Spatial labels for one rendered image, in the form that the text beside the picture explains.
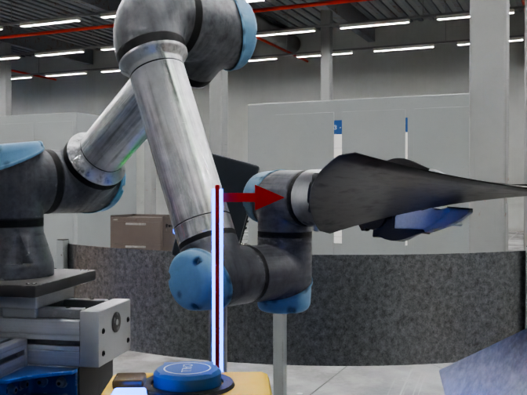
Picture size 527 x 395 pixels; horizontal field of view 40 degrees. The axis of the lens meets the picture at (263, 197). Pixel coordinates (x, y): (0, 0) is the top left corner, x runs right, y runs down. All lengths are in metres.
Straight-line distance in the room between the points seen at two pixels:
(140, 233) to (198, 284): 6.79
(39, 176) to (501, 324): 2.03
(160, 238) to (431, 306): 5.10
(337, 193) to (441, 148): 6.18
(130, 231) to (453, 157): 3.35
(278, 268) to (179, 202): 0.16
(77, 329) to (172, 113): 0.43
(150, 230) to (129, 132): 6.37
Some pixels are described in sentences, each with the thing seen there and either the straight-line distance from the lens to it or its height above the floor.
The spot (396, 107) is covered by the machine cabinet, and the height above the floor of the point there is 1.95.
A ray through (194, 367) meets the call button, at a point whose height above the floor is 1.08.
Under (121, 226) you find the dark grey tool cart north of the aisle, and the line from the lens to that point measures 7.76.
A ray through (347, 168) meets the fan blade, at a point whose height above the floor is 1.21.
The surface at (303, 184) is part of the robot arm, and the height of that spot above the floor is 1.19.
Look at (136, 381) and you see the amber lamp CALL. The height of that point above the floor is 1.08.
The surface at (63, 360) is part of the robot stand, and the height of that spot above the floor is 0.91.
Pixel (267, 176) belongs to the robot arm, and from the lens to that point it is 0.99.
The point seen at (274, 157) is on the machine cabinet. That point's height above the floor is 1.49.
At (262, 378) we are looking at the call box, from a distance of 0.46.
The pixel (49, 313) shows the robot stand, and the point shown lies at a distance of 1.24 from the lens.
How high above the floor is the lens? 1.19
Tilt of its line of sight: 1 degrees down
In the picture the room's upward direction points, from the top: straight up
